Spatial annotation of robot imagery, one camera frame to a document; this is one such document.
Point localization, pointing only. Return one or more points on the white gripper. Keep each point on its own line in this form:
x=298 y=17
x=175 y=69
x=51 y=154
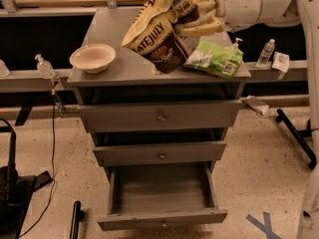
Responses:
x=239 y=4

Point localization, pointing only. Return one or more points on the brown chip bag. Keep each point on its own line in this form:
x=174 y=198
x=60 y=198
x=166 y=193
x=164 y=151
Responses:
x=152 y=33

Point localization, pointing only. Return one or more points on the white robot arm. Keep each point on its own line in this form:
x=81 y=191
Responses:
x=283 y=13

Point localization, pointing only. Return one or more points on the green chip bag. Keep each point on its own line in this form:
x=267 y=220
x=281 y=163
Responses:
x=212 y=58

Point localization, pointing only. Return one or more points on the grey metal drawer cabinet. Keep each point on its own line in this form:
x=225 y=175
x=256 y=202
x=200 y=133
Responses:
x=129 y=79

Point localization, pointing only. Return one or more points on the middle grey drawer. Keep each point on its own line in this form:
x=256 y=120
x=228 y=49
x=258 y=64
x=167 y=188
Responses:
x=138 y=154

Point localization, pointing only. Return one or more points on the top grey drawer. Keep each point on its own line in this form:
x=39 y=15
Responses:
x=160 y=116

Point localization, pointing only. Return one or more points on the bottom grey open drawer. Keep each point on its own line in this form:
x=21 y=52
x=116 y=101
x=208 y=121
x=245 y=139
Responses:
x=161 y=195

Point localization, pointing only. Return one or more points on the sanitizer pump bottle behind cabinet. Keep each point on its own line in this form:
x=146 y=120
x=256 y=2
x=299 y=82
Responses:
x=236 y=43

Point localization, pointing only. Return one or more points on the clear water bottle right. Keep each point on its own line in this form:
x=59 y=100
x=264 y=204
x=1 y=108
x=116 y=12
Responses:
x=266 y=53

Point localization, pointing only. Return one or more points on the white paper packet on ledge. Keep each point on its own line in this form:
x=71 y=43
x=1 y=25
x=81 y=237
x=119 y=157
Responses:
x=281 y=62

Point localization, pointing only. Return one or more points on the grey cloth on ledge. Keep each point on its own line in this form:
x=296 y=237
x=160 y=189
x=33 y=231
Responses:
x=256 y=104

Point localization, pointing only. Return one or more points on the beige paper bowl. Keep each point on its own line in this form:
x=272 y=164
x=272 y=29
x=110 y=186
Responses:
x=93 y=59

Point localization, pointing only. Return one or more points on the black stand base right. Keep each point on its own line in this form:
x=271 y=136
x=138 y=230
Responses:
x=299 y=135

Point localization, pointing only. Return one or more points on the clear sanitizer pump bottle left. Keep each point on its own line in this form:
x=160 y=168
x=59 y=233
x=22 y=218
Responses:
x=44 y=67

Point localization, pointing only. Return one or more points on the clear bottle far left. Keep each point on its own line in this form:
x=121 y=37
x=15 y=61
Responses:
x=4 y=71

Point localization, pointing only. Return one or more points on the black bar on floor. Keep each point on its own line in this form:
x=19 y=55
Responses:
x=77 y=217

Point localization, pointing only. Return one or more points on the black equipment base left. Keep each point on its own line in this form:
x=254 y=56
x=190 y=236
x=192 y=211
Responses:
x=15 y=190

